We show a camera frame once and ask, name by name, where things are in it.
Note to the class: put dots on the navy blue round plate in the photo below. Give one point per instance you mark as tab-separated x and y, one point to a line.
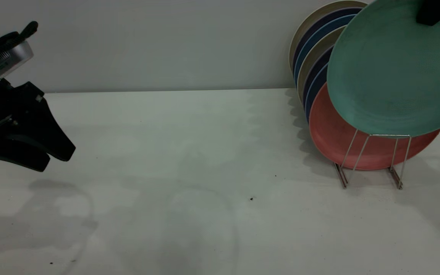
319	74

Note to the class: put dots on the dark purple round plate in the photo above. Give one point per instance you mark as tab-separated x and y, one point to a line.
319	60
319	25

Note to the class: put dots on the green round plate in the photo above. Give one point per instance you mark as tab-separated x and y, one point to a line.
395	68

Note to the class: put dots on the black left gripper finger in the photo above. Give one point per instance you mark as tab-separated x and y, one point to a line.
48	137
17	154

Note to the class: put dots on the teal blue round plate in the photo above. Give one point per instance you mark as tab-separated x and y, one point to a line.
319	34

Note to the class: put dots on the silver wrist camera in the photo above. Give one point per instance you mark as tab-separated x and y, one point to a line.
10	59

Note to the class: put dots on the beige round plate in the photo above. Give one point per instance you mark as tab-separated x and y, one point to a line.
319	16
319	47

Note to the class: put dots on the pink round plate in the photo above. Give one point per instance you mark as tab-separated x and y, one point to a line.
334	133

